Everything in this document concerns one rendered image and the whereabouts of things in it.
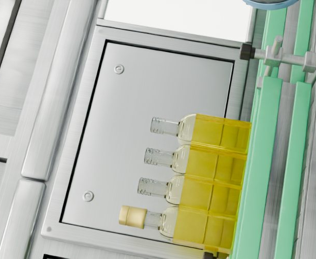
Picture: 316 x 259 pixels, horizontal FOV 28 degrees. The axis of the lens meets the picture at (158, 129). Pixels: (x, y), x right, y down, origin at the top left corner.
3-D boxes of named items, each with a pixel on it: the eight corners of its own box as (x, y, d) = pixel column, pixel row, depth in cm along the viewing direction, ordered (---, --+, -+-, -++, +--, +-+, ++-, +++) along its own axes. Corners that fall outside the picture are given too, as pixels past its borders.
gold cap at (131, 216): (148, 207, 112) (123, 202, 113) (145, 210, 109) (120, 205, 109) (144, 227, 113) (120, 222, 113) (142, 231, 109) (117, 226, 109)
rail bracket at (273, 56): (303, 84, 115) (234, 72, 116) (325, 36, 100) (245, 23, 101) (302, 98, 114) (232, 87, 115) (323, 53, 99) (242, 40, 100)
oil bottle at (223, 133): (294, 141, 119) (179, 121, 120) (300, 129, 113) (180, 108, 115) (291, 169, 117) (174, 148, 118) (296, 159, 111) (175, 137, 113)
